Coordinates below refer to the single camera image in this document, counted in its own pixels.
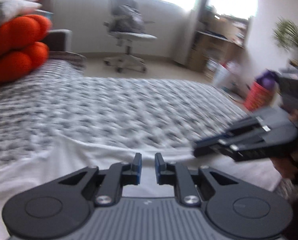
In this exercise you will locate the red container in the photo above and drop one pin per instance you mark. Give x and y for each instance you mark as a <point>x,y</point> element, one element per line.
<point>258,97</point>

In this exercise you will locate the wooden shelf unit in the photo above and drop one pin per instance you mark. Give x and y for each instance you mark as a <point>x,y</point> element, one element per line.
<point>221,45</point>

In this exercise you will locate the dark grey sofa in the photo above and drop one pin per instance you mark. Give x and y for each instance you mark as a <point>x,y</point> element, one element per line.
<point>60,40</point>

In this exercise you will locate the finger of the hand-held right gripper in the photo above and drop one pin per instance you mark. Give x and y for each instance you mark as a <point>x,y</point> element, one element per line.
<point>214,147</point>
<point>246,130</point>

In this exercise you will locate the grey curtain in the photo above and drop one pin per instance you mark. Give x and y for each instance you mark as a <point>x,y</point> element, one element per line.
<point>192,25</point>

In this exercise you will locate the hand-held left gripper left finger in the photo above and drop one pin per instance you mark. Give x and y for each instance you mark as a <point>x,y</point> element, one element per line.
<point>138,165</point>

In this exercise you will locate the light grey printed pillow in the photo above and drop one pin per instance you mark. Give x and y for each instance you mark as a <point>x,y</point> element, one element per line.
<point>6,10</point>

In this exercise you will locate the grey quilted blanket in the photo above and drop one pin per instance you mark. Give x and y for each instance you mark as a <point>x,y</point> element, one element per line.
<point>114,105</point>

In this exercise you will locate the purple bundle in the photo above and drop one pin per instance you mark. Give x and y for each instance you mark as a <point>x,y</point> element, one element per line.
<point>267,78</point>

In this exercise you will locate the white office chair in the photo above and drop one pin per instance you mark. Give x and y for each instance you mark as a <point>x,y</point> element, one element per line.
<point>129,37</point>

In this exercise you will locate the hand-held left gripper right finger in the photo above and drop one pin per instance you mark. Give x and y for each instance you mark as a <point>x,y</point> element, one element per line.
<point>158,165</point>

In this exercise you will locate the grey patterned bag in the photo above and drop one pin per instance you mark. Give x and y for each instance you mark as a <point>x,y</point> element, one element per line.
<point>127,17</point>

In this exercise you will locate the green potted plant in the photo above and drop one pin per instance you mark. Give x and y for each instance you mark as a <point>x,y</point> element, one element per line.
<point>288,33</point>

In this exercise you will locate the white pants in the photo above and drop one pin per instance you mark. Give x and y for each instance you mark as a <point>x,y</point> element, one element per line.
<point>64,160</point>

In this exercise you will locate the person's right hand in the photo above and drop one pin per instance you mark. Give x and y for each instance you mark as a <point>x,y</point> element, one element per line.
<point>288,167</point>

